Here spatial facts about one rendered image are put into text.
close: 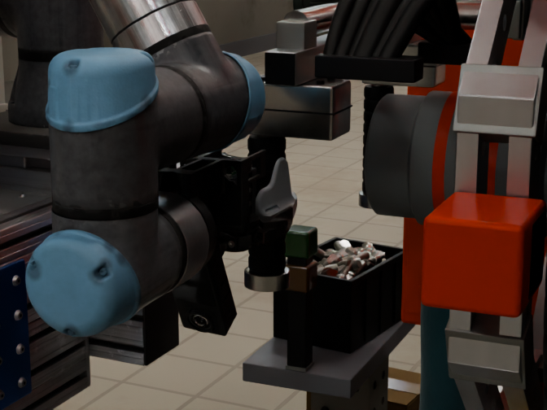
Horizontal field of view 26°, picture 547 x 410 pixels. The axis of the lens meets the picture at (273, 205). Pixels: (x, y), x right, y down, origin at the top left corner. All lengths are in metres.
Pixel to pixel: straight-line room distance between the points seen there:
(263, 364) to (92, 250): 0.97
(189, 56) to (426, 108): 0.35
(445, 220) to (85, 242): 0.26
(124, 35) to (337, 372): 0.90
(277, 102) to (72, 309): 0.34
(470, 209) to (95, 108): 0.29
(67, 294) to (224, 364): 2.16
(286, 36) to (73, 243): 0.35
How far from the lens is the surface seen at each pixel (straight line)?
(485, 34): 0.97
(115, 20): 0.93
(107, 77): 0.80
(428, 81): 1.38
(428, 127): 1.18
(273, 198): 1.06
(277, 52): 1.05
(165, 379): 2.88
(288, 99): 1.07
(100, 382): 2.88
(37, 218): 1.51
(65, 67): 0.81
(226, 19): 8.65
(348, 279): 1.81
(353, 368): 1.74
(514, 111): 0.93
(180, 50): 0.91
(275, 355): 1.79
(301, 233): 1.66
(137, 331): 1.60
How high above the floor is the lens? 1.11
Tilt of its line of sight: 14 degrees down
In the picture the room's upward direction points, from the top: straight up
